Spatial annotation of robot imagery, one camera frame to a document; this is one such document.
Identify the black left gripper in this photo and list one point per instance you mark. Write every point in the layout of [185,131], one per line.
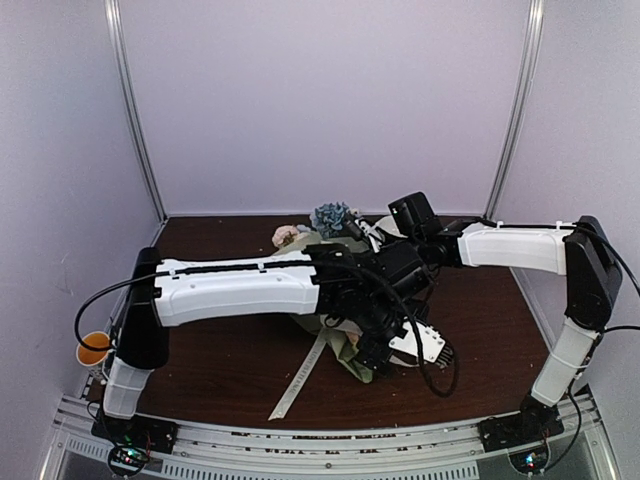
[373,357]

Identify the pink and green wrapping paper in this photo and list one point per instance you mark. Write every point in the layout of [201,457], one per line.
[342,343]

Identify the white ribbon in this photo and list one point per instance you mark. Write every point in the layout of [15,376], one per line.
[298,381]

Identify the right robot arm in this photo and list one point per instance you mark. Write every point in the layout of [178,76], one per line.
[578,259]

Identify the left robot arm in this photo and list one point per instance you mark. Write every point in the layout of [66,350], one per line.
[369,289]

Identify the white and dark bowl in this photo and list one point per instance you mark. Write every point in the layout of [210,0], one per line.
[388,226]

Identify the orange and white cup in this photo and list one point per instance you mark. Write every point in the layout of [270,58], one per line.
[96,354]

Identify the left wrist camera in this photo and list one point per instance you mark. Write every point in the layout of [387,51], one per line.
[428,347]

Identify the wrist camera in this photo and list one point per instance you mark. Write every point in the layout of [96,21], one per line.
[428,347]
[361,230]

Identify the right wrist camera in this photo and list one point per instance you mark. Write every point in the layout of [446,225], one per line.
[361,230]

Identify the aluminium front rail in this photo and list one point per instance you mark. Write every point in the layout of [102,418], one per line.
[452,450]

